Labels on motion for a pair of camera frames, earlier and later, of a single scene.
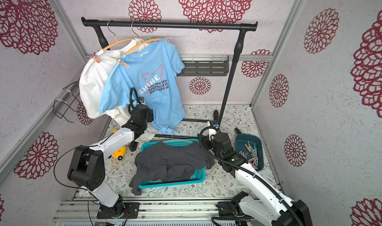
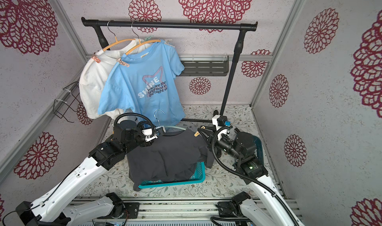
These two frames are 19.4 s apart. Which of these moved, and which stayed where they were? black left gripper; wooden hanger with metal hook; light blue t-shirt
Moved: black left gripper
Stayed: light blue t-shirt; wooden hanger with metal hook
